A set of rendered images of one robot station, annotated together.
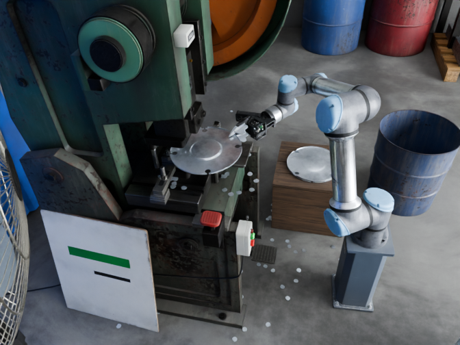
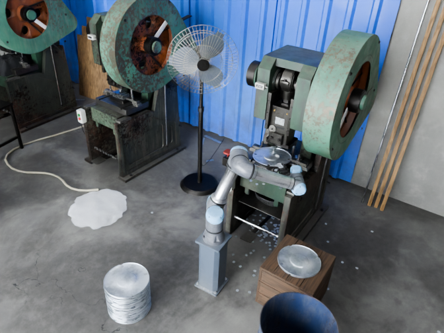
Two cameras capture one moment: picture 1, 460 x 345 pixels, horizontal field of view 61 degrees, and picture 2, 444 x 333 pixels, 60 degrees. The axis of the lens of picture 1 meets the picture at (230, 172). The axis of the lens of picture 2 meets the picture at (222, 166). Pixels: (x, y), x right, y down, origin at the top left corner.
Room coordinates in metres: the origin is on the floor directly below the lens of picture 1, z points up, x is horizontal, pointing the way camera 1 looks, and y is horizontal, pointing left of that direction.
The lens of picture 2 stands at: (1.65, -2.41, 2.27)
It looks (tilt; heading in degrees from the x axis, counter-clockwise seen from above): 33 degrees down; 108
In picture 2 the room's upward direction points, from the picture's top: 3 degrees clockwise
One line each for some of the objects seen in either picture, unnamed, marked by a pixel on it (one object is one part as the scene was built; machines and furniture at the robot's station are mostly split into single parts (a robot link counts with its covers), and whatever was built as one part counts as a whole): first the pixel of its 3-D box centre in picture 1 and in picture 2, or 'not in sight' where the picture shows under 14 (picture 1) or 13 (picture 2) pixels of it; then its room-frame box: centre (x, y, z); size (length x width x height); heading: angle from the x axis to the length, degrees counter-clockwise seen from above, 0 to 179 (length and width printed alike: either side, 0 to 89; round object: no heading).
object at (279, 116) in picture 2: (177, 92); (281, 122); (1.27, 0.17, 1.04); 0.17 x 0.15 x 0.30; 75
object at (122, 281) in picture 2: not in sight; (126, 279); (0.58, -0.96, 0.26); 0.29 x 0.29 x 0.01
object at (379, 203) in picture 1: (374, 207); (215, 218); (1.03, -0.55, 0.62); 0.13 x 0.12 x 0.14; 110
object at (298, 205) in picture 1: (311, 187); (295, 279); (1.62, -0.46, 0.18); 0.40 x 0.38 x 0.35; 75
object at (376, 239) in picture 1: (370, 226); (214, 232); (1.04, -0.56, 0.50); 0.15 x 0.15 x 0.10
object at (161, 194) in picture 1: (163, 179); (260, 146); (1.12, 0.26, 0.76); 0.17 x 0.06 x 0.10; 165
